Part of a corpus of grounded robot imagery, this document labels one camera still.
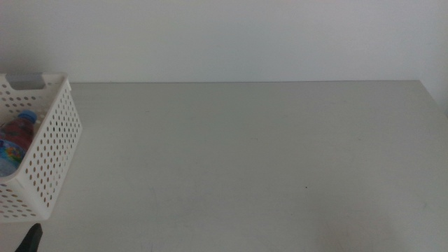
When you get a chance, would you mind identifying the clear water bottle blue cap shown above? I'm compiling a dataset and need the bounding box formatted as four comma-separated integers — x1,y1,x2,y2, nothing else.
0,110,39,178

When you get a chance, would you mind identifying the red soda can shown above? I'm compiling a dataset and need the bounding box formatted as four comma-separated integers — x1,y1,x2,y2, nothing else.
0,117,36,151

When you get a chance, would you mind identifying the white perforated plastic basket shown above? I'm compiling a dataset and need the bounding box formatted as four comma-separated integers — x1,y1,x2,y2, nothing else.
0,72,83,223

